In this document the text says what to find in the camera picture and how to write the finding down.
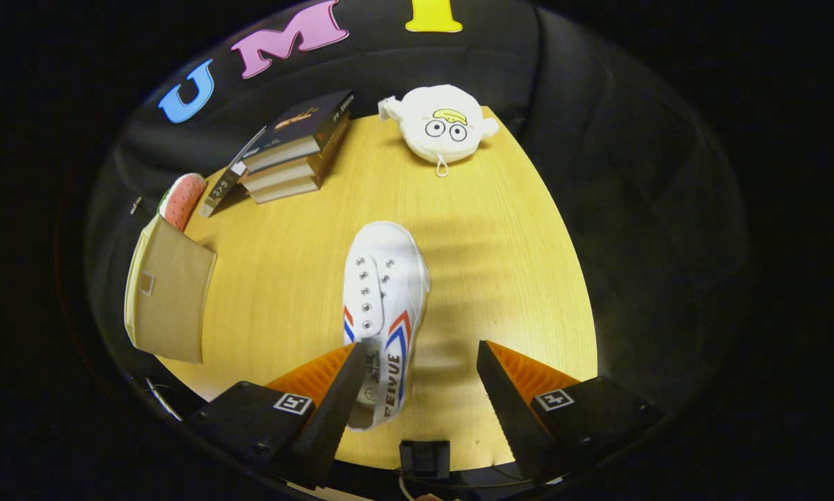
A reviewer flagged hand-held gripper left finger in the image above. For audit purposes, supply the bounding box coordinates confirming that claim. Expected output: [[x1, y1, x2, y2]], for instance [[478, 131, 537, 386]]
[[184, 341, 370, 490]]

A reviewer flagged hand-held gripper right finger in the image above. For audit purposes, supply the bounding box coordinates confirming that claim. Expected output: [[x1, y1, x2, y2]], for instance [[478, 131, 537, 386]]
[[476, 339, 666, 486]]

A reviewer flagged white canvas shoe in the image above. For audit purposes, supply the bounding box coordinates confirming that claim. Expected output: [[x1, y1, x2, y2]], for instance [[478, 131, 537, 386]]
[[342, 221, 431, 431]]

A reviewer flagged cream fabric storage box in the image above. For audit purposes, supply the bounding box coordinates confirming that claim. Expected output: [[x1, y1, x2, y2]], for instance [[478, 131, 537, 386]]
[[124, 214, 218, 365]]

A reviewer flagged small black box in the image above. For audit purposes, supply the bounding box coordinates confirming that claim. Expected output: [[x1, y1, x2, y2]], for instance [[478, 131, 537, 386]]
[[399, 440, 451, 481]]

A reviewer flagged thin tan book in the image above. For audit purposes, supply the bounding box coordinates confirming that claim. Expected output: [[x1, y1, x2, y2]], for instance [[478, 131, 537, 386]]
[[248, 157, 330, 205]]

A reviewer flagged brown cover book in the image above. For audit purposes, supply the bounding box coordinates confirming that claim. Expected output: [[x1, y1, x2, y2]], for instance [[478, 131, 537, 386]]
[[238, 118, 351, 193]]

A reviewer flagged white portrait cover book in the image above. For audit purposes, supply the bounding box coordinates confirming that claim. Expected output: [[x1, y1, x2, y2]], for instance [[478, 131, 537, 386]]
[[199, 125, 268, 218]]

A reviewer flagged watermelon slice toy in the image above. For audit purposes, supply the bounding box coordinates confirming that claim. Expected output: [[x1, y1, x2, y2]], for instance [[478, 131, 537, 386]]
[[157, 173, 207, 232]]

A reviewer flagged white round plush toy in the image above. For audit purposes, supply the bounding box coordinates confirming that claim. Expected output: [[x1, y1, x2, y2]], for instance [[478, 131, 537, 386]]
[[378, 84, 500, 178]]

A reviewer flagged black cover book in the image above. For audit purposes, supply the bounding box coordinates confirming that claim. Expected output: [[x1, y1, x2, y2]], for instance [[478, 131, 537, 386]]
[[241, 89, 355, 173]]

